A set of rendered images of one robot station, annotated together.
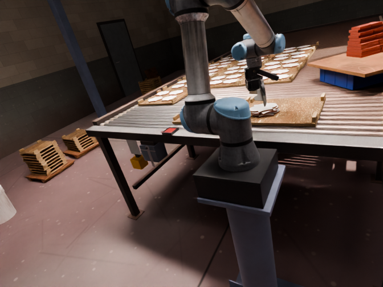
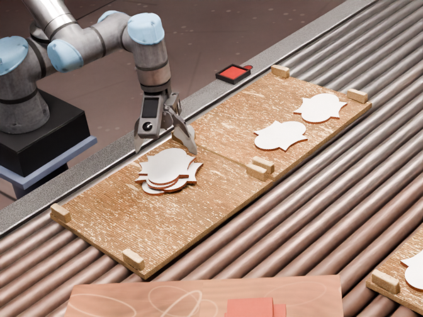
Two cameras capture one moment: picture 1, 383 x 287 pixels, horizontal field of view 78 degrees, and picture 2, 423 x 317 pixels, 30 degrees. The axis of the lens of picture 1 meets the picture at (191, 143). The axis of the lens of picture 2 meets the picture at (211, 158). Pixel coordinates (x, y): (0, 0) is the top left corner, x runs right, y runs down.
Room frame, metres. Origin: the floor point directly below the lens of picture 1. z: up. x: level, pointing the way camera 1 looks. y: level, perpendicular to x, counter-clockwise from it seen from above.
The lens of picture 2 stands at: (1.58, -1.97, 2.03)
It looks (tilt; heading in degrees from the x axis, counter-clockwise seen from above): 34 degrees down; 100
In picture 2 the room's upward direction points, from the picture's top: 9 degrees counter-clockwise
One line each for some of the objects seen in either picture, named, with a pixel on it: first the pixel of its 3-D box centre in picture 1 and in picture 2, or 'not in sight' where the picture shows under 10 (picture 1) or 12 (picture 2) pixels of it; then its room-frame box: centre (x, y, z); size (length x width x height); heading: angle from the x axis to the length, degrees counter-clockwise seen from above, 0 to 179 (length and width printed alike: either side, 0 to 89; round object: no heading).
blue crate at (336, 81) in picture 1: (358, 70); not in sight; (1.36, -1.09, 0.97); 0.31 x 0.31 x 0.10; 1
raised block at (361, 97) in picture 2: not in sight; (357, 95); (1.67, -0.11, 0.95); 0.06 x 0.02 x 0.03; 142
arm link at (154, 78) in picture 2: (253, 61); (152, 72); (1.19, -0.41, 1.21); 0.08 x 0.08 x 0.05
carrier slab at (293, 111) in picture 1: (278, 110); (161, 199); (1.18, -0.51, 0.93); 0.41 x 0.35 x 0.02; 50
